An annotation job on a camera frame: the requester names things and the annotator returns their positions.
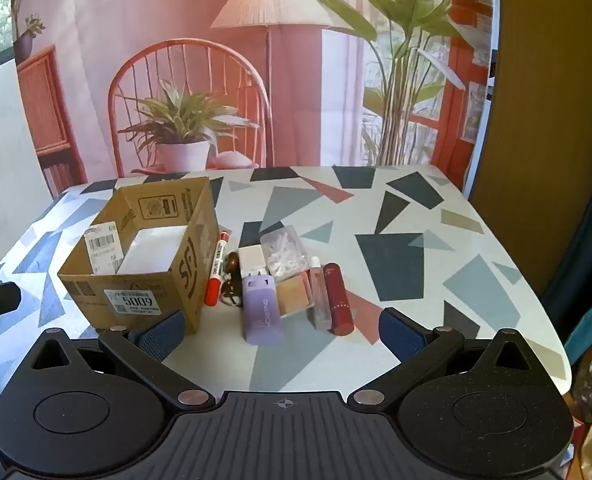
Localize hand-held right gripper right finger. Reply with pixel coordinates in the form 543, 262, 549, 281
347, 307, 534, 407

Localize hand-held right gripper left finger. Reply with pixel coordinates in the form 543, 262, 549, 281
28, 309, 217, 412

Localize brown cardboard box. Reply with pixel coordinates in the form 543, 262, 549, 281
57, 176, 221, 336

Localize dark red box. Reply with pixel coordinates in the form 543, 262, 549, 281
322, 262, 354, 336

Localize red and white marker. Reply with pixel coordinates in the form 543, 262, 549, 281
203, 230, 231, 307

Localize clear lip gloss tube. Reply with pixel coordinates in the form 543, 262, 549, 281
308, 256, 331, 331

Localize purple bottle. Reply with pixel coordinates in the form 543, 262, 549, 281
242, 271, 285, 346

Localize tan compact case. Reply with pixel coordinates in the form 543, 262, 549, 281
275, 275, 313, 318

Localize white charger plug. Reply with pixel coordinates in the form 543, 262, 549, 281
238, 245, 267, 278

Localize clear plastic box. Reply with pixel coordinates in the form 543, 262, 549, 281
260, 226, 311, 278

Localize geometric patterned tablecloth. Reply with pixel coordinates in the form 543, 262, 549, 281
0, 164, 574, 396

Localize white marble-look panel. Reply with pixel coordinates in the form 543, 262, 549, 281
0, 60, 52, 286

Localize teal curtain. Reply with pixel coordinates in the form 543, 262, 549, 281
540, 135, 592, 341

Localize printed wall backdrop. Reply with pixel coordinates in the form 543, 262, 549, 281
11, 0, 499, 198

